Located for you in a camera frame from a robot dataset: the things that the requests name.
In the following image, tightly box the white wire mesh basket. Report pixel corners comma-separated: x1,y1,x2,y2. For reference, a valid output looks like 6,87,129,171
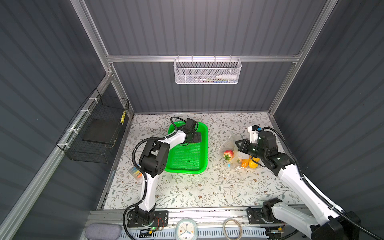
173,58,242,85

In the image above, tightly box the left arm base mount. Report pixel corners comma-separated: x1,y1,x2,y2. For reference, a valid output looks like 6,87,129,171
126,210,169,228

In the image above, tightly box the right black cable conduit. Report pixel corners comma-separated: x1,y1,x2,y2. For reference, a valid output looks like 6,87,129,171
262,126,384,240

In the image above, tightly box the black cable conduit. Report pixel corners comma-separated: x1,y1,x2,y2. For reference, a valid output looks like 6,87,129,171
262,126,384,240
121,116,187,240

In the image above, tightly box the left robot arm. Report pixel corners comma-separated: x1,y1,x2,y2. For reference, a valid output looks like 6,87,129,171
132,117,202,225

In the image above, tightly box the green plastic basket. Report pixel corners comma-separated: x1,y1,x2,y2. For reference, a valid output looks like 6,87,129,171
165,122,209,174

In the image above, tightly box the black wire basket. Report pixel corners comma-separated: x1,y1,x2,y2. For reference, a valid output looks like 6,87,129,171
57,91,130,164

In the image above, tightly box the clear zip top bag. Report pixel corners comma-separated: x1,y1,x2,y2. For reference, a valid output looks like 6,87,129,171
219,133,261,171

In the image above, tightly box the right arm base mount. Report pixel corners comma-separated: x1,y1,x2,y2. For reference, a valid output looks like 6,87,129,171
246,207,285,226

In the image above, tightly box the coiled beige cable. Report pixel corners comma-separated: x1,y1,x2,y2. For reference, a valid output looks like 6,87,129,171
221,217,243,240

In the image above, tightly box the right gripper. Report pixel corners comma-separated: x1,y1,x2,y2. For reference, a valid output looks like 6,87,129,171
235,138,265,161

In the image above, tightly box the orange carrot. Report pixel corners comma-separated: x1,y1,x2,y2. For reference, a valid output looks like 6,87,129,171
241,159,250,168

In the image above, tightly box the left black cable conduit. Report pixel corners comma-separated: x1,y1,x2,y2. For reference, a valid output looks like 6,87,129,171
121,116,187,240

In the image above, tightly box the pack of coloured markers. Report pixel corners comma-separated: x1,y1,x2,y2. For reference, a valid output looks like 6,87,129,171
129,166,143,180

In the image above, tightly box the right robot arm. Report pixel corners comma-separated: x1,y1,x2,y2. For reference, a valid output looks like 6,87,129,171
235,125,360,240

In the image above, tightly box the grey cloth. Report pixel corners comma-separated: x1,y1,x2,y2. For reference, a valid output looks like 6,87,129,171
85,223,122,240

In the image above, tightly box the white analog clock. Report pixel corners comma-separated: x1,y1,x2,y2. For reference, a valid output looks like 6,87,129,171
175,219,198,240

